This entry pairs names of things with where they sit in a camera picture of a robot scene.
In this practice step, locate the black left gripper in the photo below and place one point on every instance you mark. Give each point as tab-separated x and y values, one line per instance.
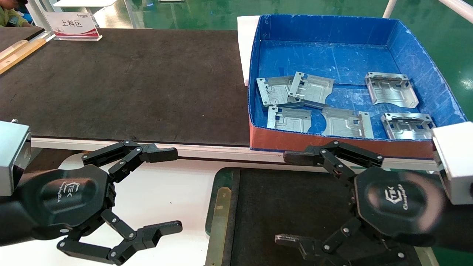
70	199

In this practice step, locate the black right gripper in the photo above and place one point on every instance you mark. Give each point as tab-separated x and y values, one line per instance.
399	201

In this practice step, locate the grey stamped metal part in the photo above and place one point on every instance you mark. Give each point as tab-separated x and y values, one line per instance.
406	125
310	88
288	120
345	123
273	92
391	90

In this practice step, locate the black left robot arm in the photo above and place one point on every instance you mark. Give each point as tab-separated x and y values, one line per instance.
11	221

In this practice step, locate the black work mat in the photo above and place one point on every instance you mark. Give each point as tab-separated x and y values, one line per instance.
281	199

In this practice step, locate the large black table mat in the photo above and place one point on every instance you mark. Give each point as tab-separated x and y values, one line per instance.
129	85

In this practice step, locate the blue cardboard box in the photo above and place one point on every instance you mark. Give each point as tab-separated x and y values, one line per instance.
332	59

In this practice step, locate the white red sign placard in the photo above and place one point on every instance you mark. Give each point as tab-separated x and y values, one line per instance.
72	24

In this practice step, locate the wooden strip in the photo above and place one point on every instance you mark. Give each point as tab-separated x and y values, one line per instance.
22	53

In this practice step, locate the person in yellow-green shirt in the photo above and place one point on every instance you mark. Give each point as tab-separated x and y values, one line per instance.
9	16

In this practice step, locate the white table frame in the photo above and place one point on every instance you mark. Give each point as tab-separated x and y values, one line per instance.
207	150

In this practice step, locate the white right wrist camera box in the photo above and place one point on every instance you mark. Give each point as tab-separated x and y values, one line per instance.
456	162

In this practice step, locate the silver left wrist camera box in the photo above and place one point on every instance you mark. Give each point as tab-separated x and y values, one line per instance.
11	155

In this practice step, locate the white pipe frame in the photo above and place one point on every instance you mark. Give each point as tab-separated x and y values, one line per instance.
460	8

